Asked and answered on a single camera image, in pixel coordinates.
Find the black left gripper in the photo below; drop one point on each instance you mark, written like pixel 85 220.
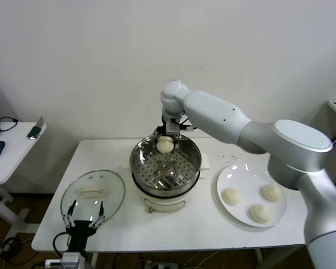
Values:
pixel 79 229

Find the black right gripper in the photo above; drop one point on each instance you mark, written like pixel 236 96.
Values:
pixel 161 131

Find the white steamed baozi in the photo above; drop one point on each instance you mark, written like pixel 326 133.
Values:
pixel 231 196
pixel 271 192
pixel 261 214
pixel 165 145

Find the glass pot lid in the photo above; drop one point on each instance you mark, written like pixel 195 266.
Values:
pixel 112 190

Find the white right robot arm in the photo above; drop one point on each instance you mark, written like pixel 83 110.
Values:
pixel 212 112

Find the stainless steel steamer basket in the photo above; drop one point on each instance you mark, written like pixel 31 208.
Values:
pixel 145 168

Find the cream electric cooker base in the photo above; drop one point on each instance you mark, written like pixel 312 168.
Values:
pixel 162 203

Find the black floor power adapter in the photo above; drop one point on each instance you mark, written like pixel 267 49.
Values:
pixel 9 246

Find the white round plate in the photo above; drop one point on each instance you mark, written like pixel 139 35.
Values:
pixel 240 179

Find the white floor power strip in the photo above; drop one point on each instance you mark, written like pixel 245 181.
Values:
pixel 162 264

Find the green grey card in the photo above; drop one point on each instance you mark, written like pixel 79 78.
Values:
pixel 35 131

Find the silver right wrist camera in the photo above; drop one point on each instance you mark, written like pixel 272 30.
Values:
pixel 172 127

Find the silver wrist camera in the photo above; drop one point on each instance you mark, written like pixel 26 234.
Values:
pixel 72 260
pixel 172 127

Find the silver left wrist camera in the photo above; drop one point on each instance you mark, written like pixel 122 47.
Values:
pixel 72 260

